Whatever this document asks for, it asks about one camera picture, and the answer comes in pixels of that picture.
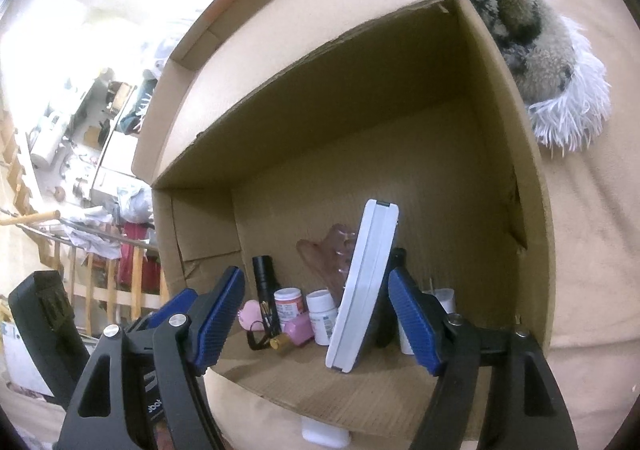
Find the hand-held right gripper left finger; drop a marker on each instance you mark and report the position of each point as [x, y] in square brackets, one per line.
[220, 325]

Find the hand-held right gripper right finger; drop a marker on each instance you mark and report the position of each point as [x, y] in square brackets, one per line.
[415, 325]

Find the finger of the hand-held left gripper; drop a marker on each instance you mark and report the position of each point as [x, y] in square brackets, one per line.
[172, 307]

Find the black flashlight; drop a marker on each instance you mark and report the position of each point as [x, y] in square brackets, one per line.
[264, 285]

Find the white case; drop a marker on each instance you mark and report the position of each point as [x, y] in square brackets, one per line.
[362, 290]

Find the pink perfume bottle gold cap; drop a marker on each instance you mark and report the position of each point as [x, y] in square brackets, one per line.
[299, 330]

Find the brown cardboard box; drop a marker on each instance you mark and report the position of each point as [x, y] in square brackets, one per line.
[400, 154]

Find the red cloth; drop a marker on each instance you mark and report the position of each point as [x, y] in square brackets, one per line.
[132, 255]

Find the white bottle with red label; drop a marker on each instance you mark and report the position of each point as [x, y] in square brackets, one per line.
[289, 306]

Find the wooden railing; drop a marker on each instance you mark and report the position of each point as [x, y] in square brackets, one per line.
[75, 250]

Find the white bottle with blue label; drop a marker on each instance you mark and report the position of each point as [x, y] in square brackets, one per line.
[321, 317]

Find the white crumpled cloth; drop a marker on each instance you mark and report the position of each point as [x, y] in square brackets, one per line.
[132, 202]

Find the white rectangular block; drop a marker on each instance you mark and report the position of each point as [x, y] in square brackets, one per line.
[325, 432]

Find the white appliance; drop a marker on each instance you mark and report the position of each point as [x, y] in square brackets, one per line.
[45, 139]

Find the dark green cloth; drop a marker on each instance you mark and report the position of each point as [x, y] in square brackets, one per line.
[132, 119]

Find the white furry cushion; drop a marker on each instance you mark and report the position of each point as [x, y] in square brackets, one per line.
[575, 104]

